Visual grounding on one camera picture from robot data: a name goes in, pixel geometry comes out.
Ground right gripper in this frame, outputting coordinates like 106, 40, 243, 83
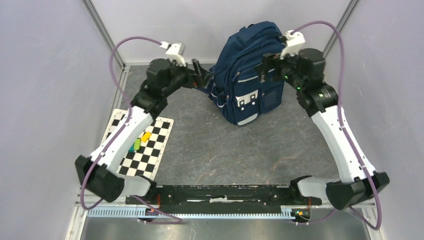
254, 46, 305, 92

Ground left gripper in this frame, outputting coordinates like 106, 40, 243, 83
161, 58, 213, 97

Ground navy blue backpack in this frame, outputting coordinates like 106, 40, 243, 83
199, 21, 284, 126

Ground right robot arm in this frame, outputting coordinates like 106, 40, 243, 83
256, 48, 390, 210

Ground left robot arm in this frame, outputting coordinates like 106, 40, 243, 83
74, 58, 213, 204

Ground colourful blocks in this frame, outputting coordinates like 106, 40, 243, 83
128, 132, 152, 153

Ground checkerboard calibration board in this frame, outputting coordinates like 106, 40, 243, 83
116, 117, 174, 181

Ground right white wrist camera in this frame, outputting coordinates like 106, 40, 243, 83
279, 30, 306, 60

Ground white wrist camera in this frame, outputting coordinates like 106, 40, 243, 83
160, 41, 187, 67
279, 30, 306, 60

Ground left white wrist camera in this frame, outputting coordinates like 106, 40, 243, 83
160, 41, 187, 67

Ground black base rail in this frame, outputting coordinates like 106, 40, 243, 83
142, 184, 322, 214

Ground aluminium frame rail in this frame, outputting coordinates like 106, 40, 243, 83
75, 185, 375, 220

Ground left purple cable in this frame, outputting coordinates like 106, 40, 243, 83
79, 36, 184, 225

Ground purple cable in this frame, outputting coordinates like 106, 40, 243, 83
291, 20, 382, 231
79, 36, 184, 225

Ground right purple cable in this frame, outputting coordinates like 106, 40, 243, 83
291, 20, 382, 231

